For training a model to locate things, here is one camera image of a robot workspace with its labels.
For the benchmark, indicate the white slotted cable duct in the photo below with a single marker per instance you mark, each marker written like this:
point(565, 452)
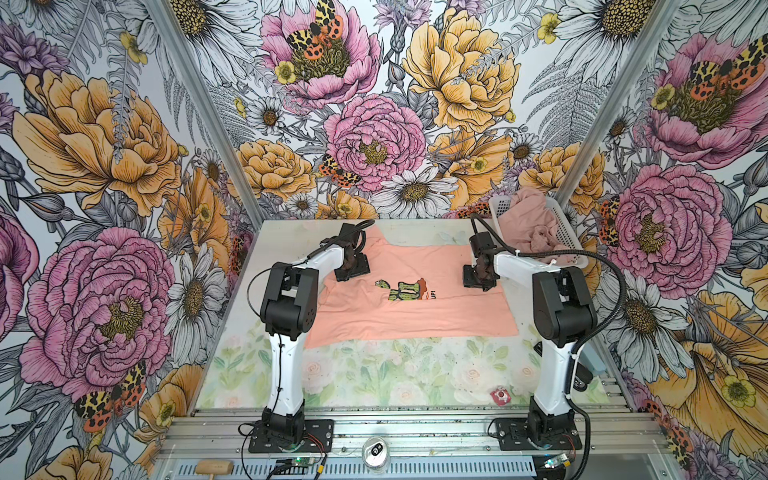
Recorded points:
point(482, 467)

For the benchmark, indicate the wooden block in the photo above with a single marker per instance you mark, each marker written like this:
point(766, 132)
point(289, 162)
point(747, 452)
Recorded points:
point(214, 467)

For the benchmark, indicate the white plastic laundry basket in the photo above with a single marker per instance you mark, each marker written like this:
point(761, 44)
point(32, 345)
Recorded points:
point(570, 234)

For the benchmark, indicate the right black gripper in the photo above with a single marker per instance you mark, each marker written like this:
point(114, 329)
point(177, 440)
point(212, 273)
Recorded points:
point(468, 282)

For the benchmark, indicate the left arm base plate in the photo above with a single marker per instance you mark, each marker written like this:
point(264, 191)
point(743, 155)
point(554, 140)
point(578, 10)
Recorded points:
point(309, 436)

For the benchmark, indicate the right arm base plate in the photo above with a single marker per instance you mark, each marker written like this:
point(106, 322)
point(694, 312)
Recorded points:
point(517, 433)

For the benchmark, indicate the left aluminium corner post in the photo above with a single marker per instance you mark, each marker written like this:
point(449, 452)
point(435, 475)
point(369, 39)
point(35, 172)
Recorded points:
point(182, 57)

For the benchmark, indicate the aluminium frame rail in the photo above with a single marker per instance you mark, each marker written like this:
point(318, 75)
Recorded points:
point(429, 432)

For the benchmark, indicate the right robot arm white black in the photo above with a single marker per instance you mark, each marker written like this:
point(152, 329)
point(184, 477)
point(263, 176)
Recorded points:
point(563, 314)

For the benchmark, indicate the aluminium corner post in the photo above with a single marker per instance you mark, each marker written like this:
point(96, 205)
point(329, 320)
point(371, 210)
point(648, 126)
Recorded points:
point(182, 57)
point(646, 47)

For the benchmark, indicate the light blue rectangular block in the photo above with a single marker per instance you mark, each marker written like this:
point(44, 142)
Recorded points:
point(591, 359)

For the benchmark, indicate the peach graphic t-shirt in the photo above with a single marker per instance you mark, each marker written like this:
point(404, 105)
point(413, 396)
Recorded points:
point(410, 292)

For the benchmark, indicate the right green circuit board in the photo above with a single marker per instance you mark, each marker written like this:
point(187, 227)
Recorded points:
point(557, 461)

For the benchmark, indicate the small red white card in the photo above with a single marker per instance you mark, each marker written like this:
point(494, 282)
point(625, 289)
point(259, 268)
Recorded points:
point(500, 396)

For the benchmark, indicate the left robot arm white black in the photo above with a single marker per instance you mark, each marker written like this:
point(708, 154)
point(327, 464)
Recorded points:
point(288, 311)

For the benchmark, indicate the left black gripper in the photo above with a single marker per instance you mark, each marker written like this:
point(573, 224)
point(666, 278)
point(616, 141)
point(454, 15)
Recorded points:
point(361, 269)

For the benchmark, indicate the left green circuit board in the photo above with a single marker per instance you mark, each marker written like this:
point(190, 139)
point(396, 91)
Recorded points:
point(297, 462)

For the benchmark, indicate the green circuit board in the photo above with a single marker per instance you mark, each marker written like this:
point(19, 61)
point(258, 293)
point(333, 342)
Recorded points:
point(557, 461)
point(297, 462)

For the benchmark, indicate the silver drink can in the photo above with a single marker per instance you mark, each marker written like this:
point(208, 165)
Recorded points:
point(376, 455)

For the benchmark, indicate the dusty pink garment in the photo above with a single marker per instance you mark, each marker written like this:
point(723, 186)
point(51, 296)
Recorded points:
point(531, 228)

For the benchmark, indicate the right aluminium corner post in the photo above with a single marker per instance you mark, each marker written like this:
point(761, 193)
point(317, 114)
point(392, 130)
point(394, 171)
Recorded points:
point(646, 47)

